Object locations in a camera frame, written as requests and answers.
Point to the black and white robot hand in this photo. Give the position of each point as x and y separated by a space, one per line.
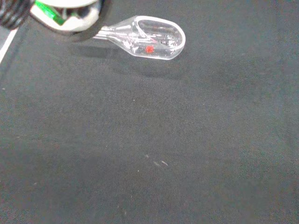
70 22

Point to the clear glass weighing funnel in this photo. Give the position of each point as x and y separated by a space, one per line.
161 32

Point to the black bench cloth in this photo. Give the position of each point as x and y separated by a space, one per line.
149 130

